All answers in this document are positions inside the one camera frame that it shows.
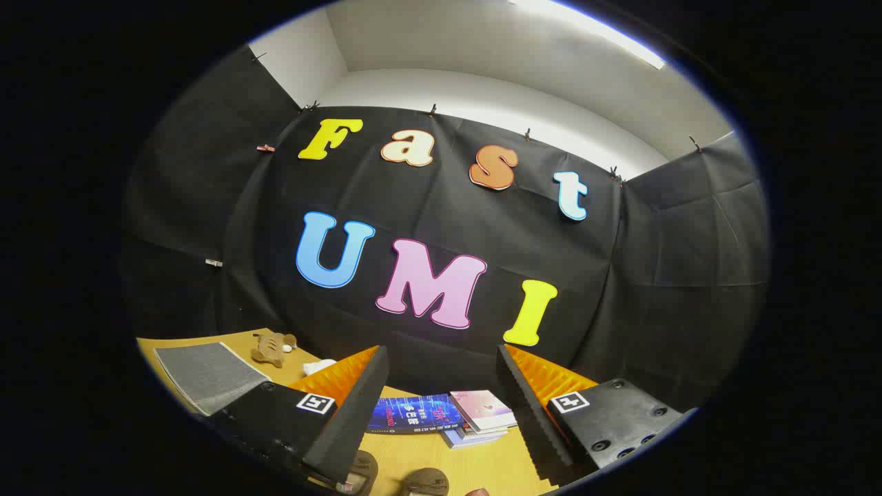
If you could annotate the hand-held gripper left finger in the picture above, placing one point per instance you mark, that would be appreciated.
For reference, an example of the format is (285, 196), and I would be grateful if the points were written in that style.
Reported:
(351, 413)

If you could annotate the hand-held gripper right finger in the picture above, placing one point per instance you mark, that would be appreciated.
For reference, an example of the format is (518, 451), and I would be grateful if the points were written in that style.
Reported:
(527, 413)

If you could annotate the brown fuzzy shoe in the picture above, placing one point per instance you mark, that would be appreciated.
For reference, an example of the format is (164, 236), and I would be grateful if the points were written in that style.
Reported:
(362, 475)
(426, 482)

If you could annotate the grey fabric storage box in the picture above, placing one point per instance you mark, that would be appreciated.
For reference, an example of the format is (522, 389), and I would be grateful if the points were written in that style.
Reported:
(207, 375)

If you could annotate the white book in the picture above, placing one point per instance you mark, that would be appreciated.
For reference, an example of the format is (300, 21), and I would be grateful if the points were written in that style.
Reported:
(490, 433)

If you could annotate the pink cover book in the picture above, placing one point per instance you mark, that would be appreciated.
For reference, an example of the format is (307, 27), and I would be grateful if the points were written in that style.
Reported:
(482, 410)

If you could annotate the white plush toy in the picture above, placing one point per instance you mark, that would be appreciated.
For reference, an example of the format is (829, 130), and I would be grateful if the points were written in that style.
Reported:
(318, 367)

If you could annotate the dark blue book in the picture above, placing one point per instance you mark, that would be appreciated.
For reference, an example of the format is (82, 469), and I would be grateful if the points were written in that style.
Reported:
(413, 415)

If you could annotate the light blue book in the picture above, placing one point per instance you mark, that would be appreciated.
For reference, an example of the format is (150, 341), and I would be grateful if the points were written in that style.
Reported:
(468, 441)

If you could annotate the brown striped plush toy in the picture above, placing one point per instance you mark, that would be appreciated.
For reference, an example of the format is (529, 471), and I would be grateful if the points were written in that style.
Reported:
(270, 348)

